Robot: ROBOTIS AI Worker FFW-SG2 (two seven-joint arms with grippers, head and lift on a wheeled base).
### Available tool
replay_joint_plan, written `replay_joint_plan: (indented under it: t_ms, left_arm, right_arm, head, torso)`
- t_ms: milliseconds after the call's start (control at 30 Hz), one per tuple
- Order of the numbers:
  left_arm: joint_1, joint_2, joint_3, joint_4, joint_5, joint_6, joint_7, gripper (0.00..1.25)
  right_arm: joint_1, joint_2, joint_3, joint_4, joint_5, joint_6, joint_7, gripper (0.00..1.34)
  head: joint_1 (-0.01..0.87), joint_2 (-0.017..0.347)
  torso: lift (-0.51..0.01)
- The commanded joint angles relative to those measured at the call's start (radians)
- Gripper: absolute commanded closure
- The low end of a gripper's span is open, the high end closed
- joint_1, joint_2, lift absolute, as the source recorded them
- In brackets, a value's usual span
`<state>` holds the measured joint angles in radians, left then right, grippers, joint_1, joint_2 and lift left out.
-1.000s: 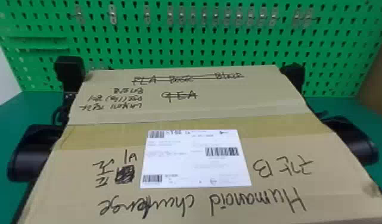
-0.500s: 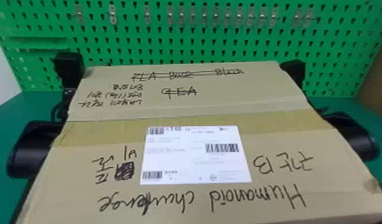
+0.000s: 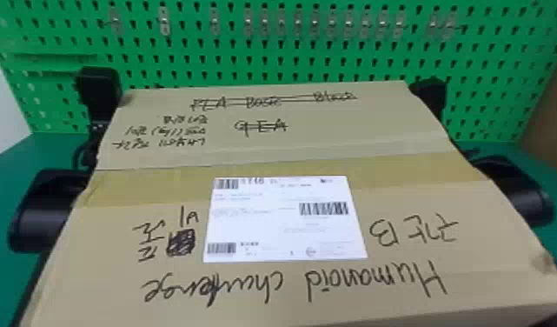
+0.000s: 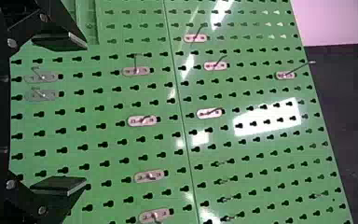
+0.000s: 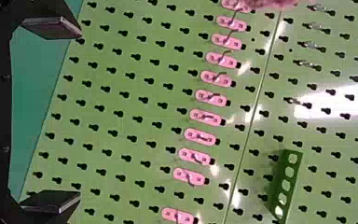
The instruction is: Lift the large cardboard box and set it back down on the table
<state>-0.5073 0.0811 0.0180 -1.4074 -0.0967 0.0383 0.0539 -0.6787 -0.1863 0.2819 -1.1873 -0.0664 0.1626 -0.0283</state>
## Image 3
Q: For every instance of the cardboard box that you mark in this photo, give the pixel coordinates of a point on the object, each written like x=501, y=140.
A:
x=278, y=137

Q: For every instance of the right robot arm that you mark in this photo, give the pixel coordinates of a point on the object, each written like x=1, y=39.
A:
x=524, y=201

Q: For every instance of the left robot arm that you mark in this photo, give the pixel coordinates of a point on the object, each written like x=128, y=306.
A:
x=45, y=214

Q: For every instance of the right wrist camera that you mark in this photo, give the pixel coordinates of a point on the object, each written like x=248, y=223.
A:
x=431, y=96

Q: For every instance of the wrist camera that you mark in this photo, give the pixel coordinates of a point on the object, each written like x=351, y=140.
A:
x=98, y=91
x=431, y=96

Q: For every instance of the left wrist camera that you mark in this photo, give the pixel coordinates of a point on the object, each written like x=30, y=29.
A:
x=98, y=91

